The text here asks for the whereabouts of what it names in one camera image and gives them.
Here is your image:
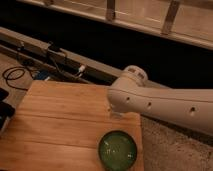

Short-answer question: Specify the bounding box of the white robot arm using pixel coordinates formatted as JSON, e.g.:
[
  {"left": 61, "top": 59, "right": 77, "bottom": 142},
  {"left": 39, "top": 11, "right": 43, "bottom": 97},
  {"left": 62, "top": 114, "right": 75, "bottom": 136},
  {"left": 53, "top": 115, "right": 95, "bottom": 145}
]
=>
[{"left": 107, "top": 65, "right": 213, "bottom": 136}]

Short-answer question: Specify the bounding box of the green ceramic bowl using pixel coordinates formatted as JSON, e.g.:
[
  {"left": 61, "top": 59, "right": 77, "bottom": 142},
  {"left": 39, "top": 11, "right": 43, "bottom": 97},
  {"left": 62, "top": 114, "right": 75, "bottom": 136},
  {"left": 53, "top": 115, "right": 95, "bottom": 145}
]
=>
[{"left": 98, "top": 130, "right": 137, "bottom": 171}]

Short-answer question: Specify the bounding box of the black device at left edge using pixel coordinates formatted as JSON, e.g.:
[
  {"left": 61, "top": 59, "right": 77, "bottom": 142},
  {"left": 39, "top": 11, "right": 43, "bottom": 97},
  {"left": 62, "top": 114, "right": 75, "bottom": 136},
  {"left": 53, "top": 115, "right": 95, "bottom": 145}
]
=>
[{"left": 0, "top": 88, "right": 15, "bottom": 135}]

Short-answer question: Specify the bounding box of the white cable connector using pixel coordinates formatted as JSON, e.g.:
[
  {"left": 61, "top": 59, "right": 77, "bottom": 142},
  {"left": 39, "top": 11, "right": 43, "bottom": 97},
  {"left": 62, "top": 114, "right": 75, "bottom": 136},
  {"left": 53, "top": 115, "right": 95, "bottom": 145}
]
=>
[{"left": 78, "top": 65, "right": 86, "bottom": 73}]

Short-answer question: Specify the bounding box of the blue object under rail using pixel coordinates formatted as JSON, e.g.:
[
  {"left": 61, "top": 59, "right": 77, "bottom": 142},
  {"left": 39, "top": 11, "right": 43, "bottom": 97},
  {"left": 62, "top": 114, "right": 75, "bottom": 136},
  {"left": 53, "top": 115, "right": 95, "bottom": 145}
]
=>
[{"left": 34, "top": 70, "right": 50, "bottom": 80}]

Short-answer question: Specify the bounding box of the black clamp on rail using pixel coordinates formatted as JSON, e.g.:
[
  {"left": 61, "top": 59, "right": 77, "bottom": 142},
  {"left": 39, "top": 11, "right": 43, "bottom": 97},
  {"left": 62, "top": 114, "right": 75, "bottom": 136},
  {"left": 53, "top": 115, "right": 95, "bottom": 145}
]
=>
[{"left": 47, "top": 42, "right": 62, "bottom": 54}]

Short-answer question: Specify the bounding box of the black coiled cable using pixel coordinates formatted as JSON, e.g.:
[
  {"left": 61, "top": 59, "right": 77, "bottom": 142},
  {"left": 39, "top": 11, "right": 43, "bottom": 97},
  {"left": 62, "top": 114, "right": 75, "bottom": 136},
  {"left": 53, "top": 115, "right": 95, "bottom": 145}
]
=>
[{"left": 2, "top": 65, "right": 34, "bottom": 90}]

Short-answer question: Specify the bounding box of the metal rail along wall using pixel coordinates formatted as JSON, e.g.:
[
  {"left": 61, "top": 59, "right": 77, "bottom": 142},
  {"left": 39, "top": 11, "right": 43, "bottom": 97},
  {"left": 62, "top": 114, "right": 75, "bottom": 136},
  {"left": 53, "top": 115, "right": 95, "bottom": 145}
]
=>
[{"left": 0, "top": 27, "right": 122, "bottom": 83}]

